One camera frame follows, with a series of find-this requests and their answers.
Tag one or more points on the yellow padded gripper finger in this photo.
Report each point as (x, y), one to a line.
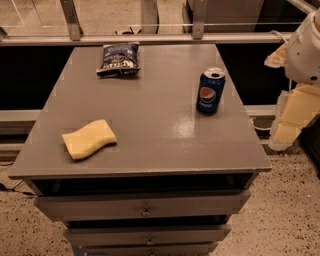
(277, 58)
(295, 110)

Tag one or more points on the blue pepsi can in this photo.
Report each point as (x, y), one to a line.
(210, 90)

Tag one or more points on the blue chip bag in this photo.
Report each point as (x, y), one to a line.
(119, 60)

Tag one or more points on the top grey drawer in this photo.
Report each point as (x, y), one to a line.
(135, 206)

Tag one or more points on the grey drawer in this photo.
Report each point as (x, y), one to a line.
(135, 206)
(153, 235)
(191, 249)

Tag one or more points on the grey drawer cabinet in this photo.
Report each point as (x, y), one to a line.
(163, 144)

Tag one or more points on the middle grey drawer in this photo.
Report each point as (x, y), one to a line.
(153, 235)

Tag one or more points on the yellow sponge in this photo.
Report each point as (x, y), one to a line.
(85, 141)

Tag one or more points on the bottom grey drawer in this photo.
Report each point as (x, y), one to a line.
(191, 249)

